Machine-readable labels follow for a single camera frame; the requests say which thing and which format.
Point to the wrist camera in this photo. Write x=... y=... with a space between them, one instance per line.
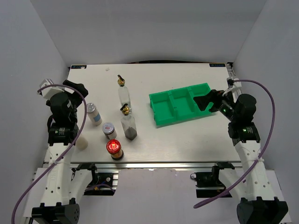
x=49 y=92
x=234 y=86

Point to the oil bottle with dark contents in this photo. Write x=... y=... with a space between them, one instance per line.
x=128 y=123

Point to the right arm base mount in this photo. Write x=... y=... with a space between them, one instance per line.
x=207 y=183

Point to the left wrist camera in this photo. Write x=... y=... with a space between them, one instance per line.
x=49 y=92

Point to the blue label shaker jar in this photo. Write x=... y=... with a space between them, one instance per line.
x=94 y=114

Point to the left blue table sticker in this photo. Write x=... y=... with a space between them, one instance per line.
x=78 y=67

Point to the right blue table sticker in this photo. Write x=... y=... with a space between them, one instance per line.
x=217 y=65

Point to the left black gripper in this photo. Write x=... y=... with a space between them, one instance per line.
x=76 y=95

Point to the green three-compartment bin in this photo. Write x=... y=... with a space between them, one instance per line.
x=177 y=105

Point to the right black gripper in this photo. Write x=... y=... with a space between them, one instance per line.
x=213 y=96

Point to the red label spice jar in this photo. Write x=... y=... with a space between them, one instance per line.
x=109 y=130

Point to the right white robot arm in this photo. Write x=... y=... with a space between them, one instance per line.
x=258 y=203

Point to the clear oil bottle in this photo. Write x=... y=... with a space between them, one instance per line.
x=123 y=93

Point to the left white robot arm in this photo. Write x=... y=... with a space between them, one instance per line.
x=60 y=200

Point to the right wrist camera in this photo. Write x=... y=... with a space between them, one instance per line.
x=234 y=86

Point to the red cap sauce bottle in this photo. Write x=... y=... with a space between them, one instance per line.
x=114 y=149

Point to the white powder shaker jar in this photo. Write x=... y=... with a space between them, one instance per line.
x=81 y=143

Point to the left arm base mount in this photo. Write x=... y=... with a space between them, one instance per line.
x=101 y=183

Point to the blue table sticker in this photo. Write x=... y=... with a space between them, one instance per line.
x=217 y=65
x=78 y=67

